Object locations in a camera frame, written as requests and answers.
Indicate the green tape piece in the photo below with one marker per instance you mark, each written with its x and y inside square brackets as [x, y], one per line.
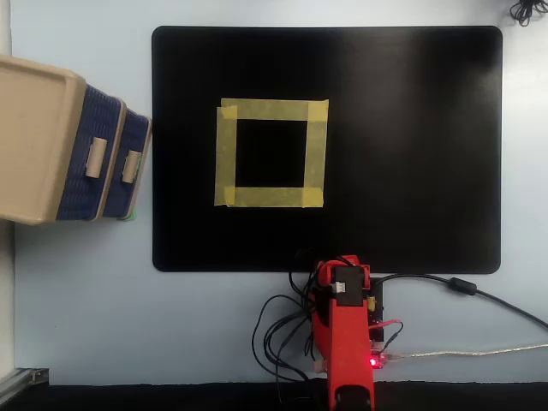
[128, 217]

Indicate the green rubber band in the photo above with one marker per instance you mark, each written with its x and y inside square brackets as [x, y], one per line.
[138, 167]

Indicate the controller board with LED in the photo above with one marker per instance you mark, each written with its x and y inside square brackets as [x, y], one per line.
[379, 359]

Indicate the yellow masking tape strip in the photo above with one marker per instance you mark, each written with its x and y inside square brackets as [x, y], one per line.
[314, 154]
[269, 197]
[224, 162]
[278, 109]

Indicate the red robot arm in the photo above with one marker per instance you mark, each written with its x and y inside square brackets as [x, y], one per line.
[347, 342]

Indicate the beige plastic drawer cabinet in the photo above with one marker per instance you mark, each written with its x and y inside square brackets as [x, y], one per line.
[30, 137]

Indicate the yellow power connector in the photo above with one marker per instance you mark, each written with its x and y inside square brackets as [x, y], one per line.
[371, 303]

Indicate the black rectangular table mat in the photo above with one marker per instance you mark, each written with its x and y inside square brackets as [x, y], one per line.
[406, 150]

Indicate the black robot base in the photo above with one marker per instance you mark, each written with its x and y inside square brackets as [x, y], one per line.
[377, 291]

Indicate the blue woven-pattern plastic drawer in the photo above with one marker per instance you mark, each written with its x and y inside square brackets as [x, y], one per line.
[77, 188]
[117, 197]

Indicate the aluminium frame profile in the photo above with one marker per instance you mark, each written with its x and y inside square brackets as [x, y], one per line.
[23, 379]

